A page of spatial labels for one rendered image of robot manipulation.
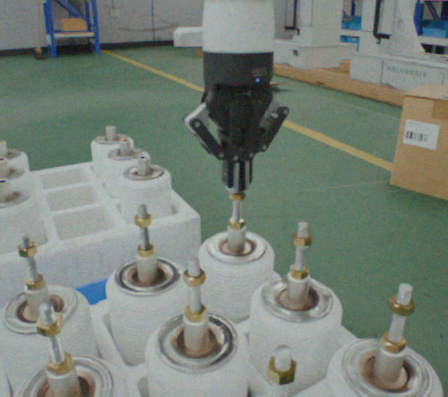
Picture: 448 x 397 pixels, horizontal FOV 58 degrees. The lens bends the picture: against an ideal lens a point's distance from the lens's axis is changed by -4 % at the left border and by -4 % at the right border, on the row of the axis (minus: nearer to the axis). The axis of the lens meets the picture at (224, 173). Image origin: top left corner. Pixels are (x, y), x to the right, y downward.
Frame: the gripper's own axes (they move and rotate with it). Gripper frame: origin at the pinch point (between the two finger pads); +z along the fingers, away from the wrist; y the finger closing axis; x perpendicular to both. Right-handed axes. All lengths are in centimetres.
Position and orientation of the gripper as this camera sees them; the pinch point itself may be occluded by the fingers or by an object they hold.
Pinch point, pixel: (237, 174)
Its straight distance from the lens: 48.8
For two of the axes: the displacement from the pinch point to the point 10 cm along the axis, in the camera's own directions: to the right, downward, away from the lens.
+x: -4.9, -3.2, 8.1
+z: 0.0, 9.3, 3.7
